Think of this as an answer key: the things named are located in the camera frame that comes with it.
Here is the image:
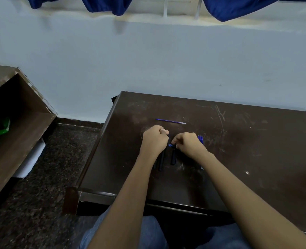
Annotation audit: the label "person's left hand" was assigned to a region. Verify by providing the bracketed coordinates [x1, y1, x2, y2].
[139, 125, 170, 156]

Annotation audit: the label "person's right hand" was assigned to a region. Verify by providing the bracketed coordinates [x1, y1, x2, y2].
[171, 132, 208, 160]

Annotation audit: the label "person's left forearm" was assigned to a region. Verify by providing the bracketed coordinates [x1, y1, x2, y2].
[87, 150, 162, 249]

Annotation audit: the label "person's right forearm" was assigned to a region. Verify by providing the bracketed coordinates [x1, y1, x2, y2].
[192, 150, 306, 249]

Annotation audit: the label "blue pen refill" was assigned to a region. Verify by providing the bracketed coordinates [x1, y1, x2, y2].
[154, 118, 187, 125]

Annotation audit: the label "bundle of blue pens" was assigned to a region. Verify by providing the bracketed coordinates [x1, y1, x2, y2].
[197, 135, 204, 170]

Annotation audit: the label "dark brown wooden desk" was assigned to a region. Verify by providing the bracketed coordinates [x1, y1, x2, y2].
[63, 91, 306, 244]

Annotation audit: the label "person's blue jeans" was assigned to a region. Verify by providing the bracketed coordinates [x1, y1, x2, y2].
[79, 206, 251, 249]

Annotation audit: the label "white paper sheet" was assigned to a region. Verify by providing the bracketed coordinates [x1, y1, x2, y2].
[12, 138, 46, 179]

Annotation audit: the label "blue curtain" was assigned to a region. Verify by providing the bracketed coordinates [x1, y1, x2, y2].
[202, 0, 306, 22]
[26, 0, 135, 16]

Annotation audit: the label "brown wooden shelf unit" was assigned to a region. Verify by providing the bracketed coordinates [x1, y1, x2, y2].
[0, 64, 58, 210]

